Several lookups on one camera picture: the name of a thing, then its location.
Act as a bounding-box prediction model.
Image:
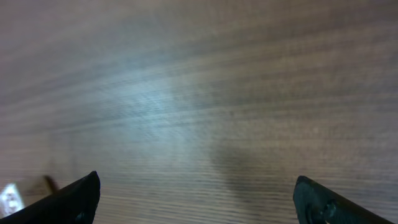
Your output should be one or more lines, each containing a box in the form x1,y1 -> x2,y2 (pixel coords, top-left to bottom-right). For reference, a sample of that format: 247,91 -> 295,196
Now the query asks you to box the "green letter A block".
1,175 -> 59,218

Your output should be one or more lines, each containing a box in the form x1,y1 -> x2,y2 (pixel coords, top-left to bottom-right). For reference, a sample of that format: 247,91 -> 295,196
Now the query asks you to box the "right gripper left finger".
1,170 -> 100,224

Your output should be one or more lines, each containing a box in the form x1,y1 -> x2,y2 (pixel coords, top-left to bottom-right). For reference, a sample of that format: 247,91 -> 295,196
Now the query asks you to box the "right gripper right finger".
293,175 -> 393,224

